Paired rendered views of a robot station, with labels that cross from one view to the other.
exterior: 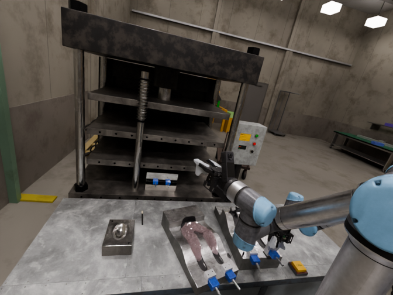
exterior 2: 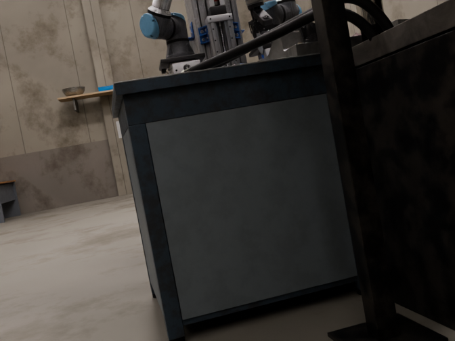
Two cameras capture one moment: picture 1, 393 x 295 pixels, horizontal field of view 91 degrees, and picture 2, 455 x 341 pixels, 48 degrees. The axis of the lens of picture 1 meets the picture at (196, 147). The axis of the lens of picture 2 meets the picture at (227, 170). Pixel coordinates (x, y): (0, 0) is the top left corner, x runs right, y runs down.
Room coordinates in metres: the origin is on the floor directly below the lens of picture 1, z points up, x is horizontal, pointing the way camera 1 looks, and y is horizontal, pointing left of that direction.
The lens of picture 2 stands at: (3.15, -0.71, 0.56)
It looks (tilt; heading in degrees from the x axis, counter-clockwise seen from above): 3 degrees down; 183
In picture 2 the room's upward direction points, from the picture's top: 10 degrees counter-clockwise
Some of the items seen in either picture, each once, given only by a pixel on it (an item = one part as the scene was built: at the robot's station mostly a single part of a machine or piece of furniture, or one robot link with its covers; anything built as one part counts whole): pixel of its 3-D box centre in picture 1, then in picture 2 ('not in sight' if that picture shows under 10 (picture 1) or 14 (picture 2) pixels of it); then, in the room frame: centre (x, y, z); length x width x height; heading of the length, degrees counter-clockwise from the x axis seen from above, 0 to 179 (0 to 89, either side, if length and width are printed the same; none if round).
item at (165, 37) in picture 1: (166, 75); not in sight; (1.79, 0.38, 1.75); 1.30 x 0.84 x 0.61; 106
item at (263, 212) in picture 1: (255, 206); not in sight; (0.52, -0.21, 1.43); 0.11 x 0.08 x 0.09; 37
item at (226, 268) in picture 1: (231, 277); not in sight; (0.73, -0.31, 0.85); 0.13 x 0.05 x 0.05; 33
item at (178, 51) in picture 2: not in sight; (179, 50); (0.49, -0.97, 1.09); 0.15 x 0.15 x 0.10
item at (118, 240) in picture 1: (119, 236); not in sight; (0.87, 0.34, 0.83); 0.20 x 0.15 x 0.07; 16
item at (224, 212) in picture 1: (243, 228); (302, 53); (1.11, -0.43, 0.87); 0.50 x 0.26 x 0.14; 16
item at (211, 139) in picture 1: (159, 126); not in sight; (1.84, 0.39, 1.26); 1.10 x 0.74 x 0.05; 106
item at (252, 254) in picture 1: (255, 261); not in sight; (0.83, -0.44, 0.89); 0.13 x 0.05 x 0.05; 15
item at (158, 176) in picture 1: (160, 168); not in sight; (1.73, 0.31, 0.87); 0.50 x 0.27 x 0.17; 16
